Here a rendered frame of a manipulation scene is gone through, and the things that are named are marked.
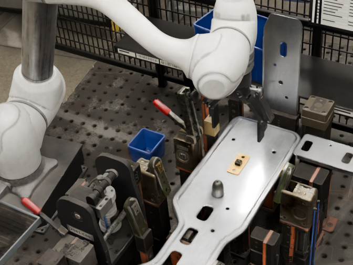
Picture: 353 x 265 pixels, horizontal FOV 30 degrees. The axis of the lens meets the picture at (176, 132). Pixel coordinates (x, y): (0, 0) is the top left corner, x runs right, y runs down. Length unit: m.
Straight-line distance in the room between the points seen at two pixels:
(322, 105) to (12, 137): 0.93
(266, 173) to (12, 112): 0.78
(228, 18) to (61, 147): 0.97
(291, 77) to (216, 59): 0.59
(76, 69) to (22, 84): 1.97
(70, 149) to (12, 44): 2.25
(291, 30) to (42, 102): 0.82
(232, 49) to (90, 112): 1.25
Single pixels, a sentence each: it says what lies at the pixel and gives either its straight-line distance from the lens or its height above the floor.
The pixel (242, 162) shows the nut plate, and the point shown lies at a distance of 1.88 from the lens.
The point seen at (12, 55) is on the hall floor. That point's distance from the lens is 4.36.
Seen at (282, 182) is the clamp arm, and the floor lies 1.07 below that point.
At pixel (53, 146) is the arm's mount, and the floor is 0.82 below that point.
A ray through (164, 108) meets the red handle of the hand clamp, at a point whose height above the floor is 1.13.
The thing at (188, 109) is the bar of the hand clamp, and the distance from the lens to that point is 1.84.
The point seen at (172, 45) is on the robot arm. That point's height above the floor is 1.50.
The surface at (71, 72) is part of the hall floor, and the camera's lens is 4.08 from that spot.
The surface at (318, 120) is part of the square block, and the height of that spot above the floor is 1.03.
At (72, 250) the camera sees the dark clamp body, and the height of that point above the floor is 1.08.
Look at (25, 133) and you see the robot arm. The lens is 2.06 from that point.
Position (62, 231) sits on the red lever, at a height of 1.09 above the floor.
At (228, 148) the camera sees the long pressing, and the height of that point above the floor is 1.00.
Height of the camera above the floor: 2.31
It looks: 41 degrees down
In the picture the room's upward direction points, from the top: 6 degrees counter-clockwise
